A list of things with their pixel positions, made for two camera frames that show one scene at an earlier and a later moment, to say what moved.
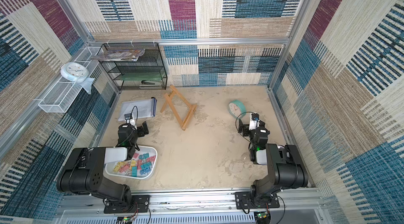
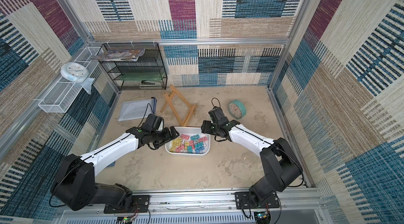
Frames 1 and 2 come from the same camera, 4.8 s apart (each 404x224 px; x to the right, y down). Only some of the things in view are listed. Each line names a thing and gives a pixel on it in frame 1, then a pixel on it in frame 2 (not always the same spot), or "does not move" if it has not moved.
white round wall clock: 74,71 does not move
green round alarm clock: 236,109 does not move
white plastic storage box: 141,149 → 191,141
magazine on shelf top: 126,55 does not move
